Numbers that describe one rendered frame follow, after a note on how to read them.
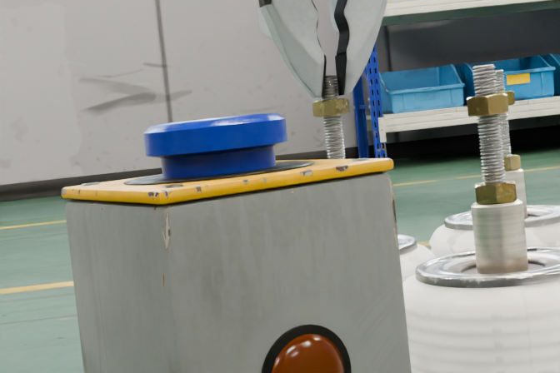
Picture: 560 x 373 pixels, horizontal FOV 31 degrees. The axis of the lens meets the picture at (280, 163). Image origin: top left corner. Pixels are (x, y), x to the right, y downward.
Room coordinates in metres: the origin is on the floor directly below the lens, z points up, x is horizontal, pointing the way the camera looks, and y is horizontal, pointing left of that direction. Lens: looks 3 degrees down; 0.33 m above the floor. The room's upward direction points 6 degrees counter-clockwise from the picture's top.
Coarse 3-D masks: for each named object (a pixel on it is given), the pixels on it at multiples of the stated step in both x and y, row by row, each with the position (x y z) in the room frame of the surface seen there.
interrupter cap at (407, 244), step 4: (400, 236) 0.55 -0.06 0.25; (404, 236) 0.55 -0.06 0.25; (408, 236) 0.55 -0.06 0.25; (400, 240) 0.55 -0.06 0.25; (404, 240) 0.54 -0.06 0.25; (408, 240) 0.54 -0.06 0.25; (412, 240) 0.53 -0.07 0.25; (416, 240) 0.53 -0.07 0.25; (400, 244) 0.53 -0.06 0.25; (404, 244) 0.52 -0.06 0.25; (408, 244) 0.52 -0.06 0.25; (412, 244) 0.52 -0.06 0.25; (416, 244) 0.53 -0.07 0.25; (400, 248) 0.51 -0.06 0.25; (404, 248) 0.51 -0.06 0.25; (408, 248) 0.52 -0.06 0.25; (412, 248) 0.52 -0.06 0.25; (416, 248) 0.53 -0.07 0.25; (400, 252) 0.51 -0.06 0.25; (404, 252) 0.51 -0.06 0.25
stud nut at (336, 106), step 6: (318, 102) 0.53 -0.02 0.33; (324, 102) 0.53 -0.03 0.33; (330, 102) 0.53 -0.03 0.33; (336, 102) 0.53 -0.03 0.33; (342, 102) 0.53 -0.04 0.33; (348, 102) 0.54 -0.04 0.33; (312, 108) 0.54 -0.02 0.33; (318, 108) 0.53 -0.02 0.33; (324, 108) 0.53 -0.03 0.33; (330, 108) 0.53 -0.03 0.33; (336, 108) 0.53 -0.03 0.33; (342, 108) 0.53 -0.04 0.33; (348, 108) 0.54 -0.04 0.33; (318, 114) 0.53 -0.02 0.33; (324, 114) 0.53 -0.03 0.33; (330, 114) 0.53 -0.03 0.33; (336, 114) 0.53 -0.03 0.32
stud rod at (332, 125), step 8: (328, 80) 0.54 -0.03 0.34; (336, 80) 0.54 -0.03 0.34; (328, 88) 0.54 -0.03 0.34; (336, 88) 0.54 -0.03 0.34; (328, 96) 0.53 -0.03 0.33; (336, 96) 0.54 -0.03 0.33; (328, 120) 0.54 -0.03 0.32; (336, 120) 0.54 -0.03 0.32; (328, 128) 0.54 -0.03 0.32; (336, 128) 0.54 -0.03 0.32; (328, 136) 0.54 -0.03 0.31; (336, 136) 0.54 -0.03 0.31; (328, 144) 0.54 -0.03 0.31; (336, 144) 0.53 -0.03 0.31; (328, 152) 0.54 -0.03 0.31; (336, 152) 0.53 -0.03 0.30
